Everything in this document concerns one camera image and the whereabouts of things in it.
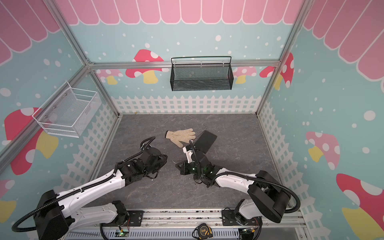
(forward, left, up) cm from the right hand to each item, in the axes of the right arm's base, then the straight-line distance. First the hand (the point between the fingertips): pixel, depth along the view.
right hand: (174, 165), depth 79 cm
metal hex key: (+32, -15, -12) cm, 38 cm away
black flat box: (+25, -17, -14) cm, 33 cm away
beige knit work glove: (+29, -2, -12) cm, 31 cm away
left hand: (+3, +4, +1) cm, 5 cm away
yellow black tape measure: (-28, -15, -9) cm, 33 cm away
